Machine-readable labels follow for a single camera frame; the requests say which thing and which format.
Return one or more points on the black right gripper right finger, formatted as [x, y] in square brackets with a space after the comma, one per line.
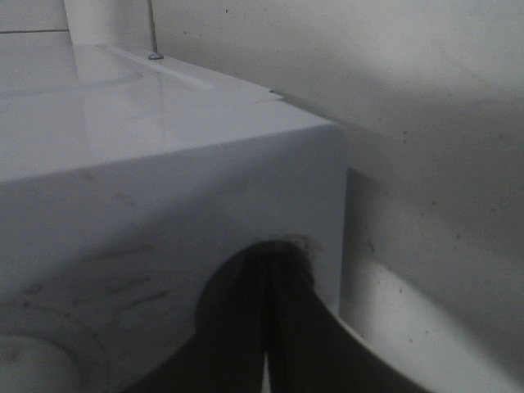
[308, 349]

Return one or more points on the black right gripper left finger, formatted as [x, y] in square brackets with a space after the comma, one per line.
[226, 352]

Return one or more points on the white microwave oven body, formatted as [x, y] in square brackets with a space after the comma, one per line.
[128, 179]

